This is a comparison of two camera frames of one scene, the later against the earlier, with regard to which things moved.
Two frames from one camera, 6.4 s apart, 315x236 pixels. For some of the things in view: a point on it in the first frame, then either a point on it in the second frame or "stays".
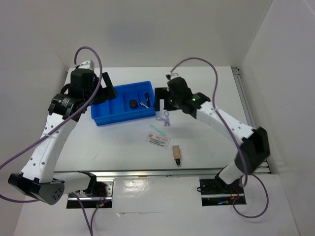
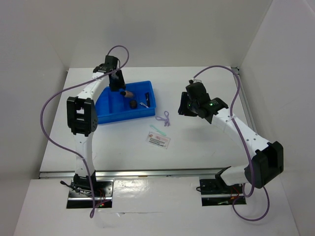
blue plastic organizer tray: (134, 101) stays
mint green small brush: (158, 130) stays
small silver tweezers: (141, 103) stays
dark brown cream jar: (133, 103) stays
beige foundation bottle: (175, 149) to (127, 94)
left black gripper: (109, 93) to (114, 88)
